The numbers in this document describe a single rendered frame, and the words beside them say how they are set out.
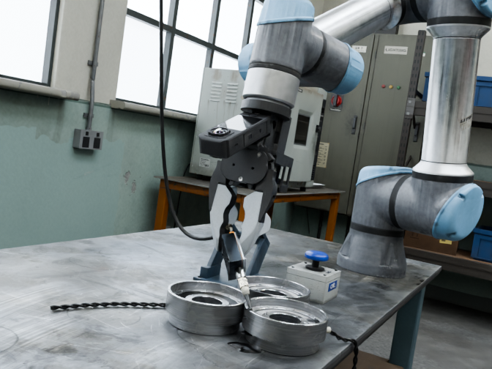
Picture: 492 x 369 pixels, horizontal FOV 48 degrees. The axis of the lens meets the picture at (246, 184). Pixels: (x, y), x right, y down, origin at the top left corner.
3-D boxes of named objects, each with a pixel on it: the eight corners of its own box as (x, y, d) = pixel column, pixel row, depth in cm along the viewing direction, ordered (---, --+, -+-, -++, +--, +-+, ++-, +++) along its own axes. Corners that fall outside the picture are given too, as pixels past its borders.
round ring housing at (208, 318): (153, 328, 67) (157, 295, 67) (175, 304, 77) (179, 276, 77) (238, 344, 66) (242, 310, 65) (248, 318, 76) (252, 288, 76)
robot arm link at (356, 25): (392, -37, 119) (224, 39, 94) (438, -46, 111) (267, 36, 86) (401, 16, 124) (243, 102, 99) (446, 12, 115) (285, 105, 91)
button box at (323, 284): (323, 304, 88) (328, 274, 88) (283, 293, 92) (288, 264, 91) (339, 295, 95) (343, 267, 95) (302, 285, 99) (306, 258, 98)
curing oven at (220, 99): (280, 195, 296) (299, 74, 291) (187, 177, 324) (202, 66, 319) (321, 193, 351) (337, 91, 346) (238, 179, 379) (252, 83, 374)
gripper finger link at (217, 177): (233, 219, 77) (254, 160, 77) (228, 218, 75) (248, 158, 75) (207, 209, 79) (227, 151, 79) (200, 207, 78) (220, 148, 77)
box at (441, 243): (466, 258, 386) (476, 206, 383) (395, 244, 404) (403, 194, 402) (468, 251, 423) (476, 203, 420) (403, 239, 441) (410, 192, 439)
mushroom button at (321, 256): (319, 285, 90) (324, 255, 90) (297, 279, 92) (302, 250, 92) (328, 281, 94) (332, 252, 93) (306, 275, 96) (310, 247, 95)
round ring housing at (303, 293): (296, 304, 86) (299, 279, 85) (315, 329, 75) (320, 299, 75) (229, 299, 84) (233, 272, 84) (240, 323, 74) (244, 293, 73)
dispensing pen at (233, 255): (244, 319, 65) (214, 214, 76) (244, 337, 68) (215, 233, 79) (262, 315, 66) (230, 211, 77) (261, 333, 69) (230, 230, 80)
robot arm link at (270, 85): (287, 69, 73) (234, 65, 77) (280, 103, 73) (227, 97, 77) (307, 86, 79) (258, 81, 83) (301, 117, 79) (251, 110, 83)
